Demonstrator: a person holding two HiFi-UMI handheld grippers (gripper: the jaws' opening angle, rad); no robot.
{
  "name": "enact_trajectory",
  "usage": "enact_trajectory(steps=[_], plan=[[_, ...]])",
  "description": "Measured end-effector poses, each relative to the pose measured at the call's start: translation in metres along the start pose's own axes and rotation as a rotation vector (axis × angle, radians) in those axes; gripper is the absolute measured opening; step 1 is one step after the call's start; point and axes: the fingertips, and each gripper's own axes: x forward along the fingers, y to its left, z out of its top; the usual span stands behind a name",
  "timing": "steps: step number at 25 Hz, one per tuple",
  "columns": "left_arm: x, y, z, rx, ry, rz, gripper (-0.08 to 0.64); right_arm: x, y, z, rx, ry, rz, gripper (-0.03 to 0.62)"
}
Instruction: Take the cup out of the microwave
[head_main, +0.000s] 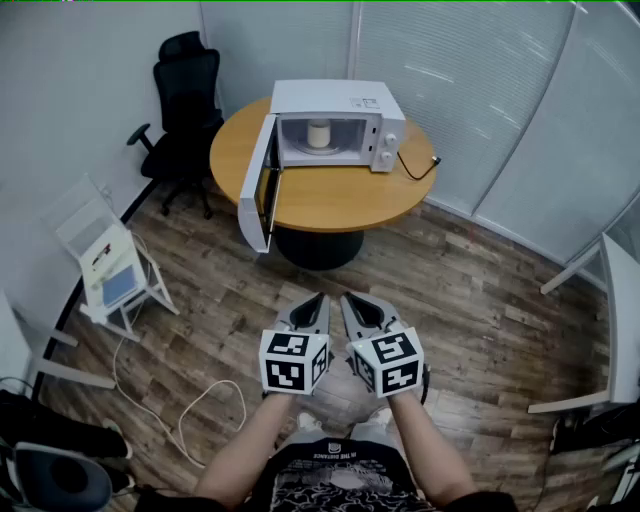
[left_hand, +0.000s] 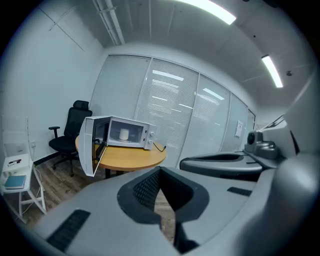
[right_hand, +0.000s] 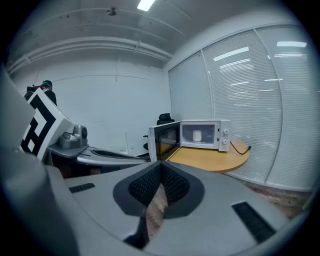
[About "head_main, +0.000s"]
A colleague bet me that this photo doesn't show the person's left forearm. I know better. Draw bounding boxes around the person's left forearm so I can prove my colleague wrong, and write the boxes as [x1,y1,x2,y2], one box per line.
[193,392,296,501]

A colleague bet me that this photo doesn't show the white venetian blinds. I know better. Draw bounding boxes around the white venetian blinds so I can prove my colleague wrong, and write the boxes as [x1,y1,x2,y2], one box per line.
[199,0,640,266]

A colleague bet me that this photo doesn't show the blue pad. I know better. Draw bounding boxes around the blue pad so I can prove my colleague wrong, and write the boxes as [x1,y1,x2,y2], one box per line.
[102,264,137,307]

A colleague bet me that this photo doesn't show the person's right forearm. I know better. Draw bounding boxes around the person's right forearm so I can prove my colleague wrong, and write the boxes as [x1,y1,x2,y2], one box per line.
[389,389,476,501]

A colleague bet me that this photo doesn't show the grey and black chair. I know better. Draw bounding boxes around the grey and black chair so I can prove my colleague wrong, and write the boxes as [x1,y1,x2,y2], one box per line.
[12,442,114,512]

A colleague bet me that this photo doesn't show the white floor cable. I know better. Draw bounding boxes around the white floor cable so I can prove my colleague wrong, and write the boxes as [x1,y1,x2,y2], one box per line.
[112,232,249,469]

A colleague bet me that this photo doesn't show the beige flat box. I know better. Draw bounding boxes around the beige flat box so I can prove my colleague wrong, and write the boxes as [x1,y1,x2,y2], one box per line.
[79,224,139,286]

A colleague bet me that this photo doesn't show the black power cable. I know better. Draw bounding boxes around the black power cable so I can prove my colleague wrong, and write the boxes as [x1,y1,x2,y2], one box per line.
[396,149,442,181]

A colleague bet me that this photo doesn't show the white microwave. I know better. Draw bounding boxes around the white microwave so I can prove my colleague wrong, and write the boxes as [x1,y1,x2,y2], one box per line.
[237,78,407,254]

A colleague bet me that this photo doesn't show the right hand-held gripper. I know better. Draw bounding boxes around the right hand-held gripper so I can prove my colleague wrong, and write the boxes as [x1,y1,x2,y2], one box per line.
[340,292,425,399]

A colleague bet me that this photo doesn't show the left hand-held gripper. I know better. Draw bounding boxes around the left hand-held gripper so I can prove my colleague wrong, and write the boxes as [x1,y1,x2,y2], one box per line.
[258,292,332,397]

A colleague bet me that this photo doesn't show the round wooden table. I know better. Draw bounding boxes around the round wooden table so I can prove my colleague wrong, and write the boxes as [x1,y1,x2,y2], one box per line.
[209,95,437,271]

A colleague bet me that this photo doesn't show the white desk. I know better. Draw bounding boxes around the white desk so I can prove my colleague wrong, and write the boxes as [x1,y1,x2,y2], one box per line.
[527,232,640,416]
[0,289,116,391]

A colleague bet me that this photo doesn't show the white folding chair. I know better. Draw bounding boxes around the white folding chair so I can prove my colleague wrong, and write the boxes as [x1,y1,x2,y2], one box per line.
[42,173,180,341]

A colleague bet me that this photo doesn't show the black office chair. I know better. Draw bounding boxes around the black office chair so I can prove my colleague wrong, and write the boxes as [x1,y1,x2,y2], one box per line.
[126,30,225,220]

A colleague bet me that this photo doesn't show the white cup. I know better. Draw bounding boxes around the white cup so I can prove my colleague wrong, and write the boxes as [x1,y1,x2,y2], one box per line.
[306,119,333,149]

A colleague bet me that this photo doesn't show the person's black printed shirt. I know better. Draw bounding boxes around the person's black printed shirt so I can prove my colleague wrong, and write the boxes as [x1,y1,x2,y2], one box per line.
[134,437,521,512]

